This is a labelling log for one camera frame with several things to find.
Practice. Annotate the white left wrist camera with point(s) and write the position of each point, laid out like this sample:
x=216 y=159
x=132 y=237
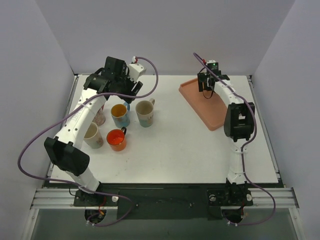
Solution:
x=136 y=70

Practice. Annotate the seashell coral mug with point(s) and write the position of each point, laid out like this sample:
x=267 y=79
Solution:
x=145 y=112

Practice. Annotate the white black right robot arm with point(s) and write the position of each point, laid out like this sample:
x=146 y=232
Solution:
x=239 y=125

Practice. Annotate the aluminium rail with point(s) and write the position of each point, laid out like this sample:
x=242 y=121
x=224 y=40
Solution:
x=58 y=198

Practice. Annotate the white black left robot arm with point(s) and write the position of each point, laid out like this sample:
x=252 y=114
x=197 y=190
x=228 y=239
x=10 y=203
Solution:
x=64 y=150

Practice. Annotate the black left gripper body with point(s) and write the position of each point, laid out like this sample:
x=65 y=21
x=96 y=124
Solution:
x=133 y=89

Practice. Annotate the orange mug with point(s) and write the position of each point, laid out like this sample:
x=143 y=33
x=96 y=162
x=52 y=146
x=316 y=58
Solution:
x=116 y=139

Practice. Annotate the pink floral mug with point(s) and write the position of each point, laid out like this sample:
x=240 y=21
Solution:
x=100 y=117

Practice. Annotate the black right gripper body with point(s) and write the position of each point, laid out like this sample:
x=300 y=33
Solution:
x=202 y=81

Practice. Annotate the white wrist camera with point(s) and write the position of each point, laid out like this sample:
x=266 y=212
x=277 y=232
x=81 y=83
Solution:
x=136 y=70
x=211 y=62

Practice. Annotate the blue butterfly mug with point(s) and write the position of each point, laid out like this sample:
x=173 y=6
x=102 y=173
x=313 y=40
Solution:
x=120 y=115

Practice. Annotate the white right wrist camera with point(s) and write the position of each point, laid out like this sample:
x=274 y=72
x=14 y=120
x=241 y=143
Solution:
x=211 y=62

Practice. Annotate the cream dragon pattern mug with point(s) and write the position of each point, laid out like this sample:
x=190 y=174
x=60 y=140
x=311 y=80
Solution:
x=93 y=137

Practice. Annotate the pink plastic tray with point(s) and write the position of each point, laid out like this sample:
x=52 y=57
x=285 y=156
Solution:
x=211 y=110

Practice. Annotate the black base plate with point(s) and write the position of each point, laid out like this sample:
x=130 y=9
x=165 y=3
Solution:
x=152 y=210

